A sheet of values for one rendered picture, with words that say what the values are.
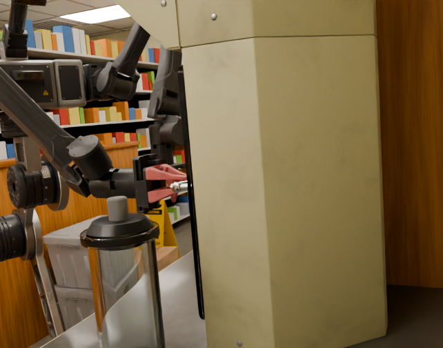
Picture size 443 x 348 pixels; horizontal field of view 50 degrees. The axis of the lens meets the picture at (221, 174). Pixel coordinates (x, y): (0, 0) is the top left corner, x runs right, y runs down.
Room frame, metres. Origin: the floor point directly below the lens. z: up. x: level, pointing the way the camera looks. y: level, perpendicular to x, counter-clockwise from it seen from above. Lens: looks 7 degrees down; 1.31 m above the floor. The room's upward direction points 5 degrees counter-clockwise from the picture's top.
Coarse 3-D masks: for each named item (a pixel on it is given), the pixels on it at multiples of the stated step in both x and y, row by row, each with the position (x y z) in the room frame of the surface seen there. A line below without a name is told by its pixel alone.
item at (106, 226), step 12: (108, 204) 0.64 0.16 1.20; (120, 204) 0.64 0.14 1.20; (108, 216) 0.64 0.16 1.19; (120, 216) 0.64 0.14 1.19; (132, 216) 0.66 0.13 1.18; (144, 216) 0.65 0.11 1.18; (96, 228) 0.62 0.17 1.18; (108, 228) 0.61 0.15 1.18; (120, 228) 0.61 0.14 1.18; (132, 228) 0.62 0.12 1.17; (144, 228) 0.63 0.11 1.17
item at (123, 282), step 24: (96, 240) 0.60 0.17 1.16; (96, 264) 0.61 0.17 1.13; (120, 264) 0.60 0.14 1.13; (144, 264) 0.62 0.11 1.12; (96, 288) 0.62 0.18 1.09; (120, 288) 0.60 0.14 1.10; (144, 288) 0.62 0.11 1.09; (96, 312) 0.63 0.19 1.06; (120, 312) 0.60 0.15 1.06; (144, 312) 0.61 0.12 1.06; (120, 336) 0.60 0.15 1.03; (144, 336) 0.61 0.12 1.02
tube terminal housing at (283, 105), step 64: (192, 0) 0.69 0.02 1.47; (256, 0) 0.66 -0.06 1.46; (320, 0) 0.69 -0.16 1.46; (192, 64) 0.69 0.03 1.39; (256, 64) 0.66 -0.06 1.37; (320, 64) 0.69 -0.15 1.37; (192, 128) 0.70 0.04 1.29; (256, 128) 0.66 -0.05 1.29; (320, 128) 0.69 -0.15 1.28; (256, 192) 0.66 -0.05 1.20; (320, 192) 0.69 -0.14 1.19; (256, 256) 0.66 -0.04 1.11; (320, 256) 0.69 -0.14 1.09; (384, 256) 0.75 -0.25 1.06; (256, 320) 0.67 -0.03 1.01; (320, 320) 0.68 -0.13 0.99; (384, 320) 0.73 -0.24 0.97
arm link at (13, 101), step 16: (0, 80) 0.91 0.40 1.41; (0, 96) 0.90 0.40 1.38; (16, 96) 0.91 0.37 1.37; (16, 112) 0.90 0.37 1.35; (32, 112) 0.91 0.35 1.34; (32, 128) 0.91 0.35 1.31; (48, 128) 0.92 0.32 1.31; (48, 144) 0.91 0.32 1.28; (64, 144) 0.92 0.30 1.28; (64, 160) 0.91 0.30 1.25; (64, 176) 0.94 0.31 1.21
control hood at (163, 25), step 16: (128, 0) 0.73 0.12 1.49; (144, 0) 0.72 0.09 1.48; (160, 0) 0.71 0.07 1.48; (176, 0) 0.70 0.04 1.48; (144, 16) 0.72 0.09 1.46; (160, 16) 0.71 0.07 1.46; (176, 16) 0.70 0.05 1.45; (160, 32) 0.71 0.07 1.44; (176, 32) 0.70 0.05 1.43; (176, 48) 0.71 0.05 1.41
